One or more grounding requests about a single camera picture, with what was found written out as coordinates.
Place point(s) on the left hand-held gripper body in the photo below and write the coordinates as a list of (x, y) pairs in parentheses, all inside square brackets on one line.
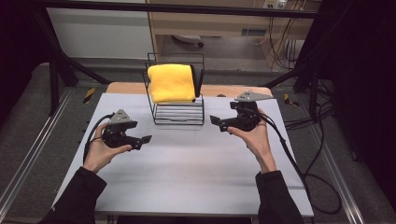
[(113, 138)]

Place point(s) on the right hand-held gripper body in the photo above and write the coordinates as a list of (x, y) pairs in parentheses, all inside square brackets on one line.
[(247, 119)]

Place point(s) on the yellow towel with black trim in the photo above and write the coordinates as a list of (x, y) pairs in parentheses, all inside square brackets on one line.
[(169, 82)]

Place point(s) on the person's left hand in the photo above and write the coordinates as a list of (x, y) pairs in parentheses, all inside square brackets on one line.
[(98, 154)]

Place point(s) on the person's right hand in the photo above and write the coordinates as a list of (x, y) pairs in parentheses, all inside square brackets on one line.
[(260, 141)]

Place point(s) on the yellow black hazard tape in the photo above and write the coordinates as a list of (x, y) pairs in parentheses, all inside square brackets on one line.
[(89, 95), (290, 100)]

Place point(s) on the white table cover sheet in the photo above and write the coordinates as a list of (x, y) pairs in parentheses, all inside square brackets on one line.
[(193, 168)]

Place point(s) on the wooden table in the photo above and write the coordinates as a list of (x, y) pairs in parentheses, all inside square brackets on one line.
[(124, 87)]

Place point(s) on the office chair base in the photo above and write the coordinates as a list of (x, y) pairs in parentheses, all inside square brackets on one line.
[(188, 39)]

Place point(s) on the light wooden desk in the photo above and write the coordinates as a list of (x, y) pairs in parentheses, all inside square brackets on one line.
[(218, 26)]

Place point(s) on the white cabinet panel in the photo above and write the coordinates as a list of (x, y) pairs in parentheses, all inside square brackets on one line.
[(99, 34)]

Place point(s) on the white power strip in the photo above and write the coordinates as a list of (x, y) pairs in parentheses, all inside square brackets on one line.
[(274, 3)]

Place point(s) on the black curtain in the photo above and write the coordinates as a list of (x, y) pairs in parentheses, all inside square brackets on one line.
[(18, 46), (364, 77)]

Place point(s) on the black metal frame strut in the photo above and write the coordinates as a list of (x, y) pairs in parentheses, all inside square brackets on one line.
[(67, 70), (306, 73)]

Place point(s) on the aluminium floor rail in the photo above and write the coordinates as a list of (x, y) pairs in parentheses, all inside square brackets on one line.
[(339, 174), (34, 146)]

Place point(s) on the black metal frame crossbar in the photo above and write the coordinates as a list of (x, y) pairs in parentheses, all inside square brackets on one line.
[(218, 10)]

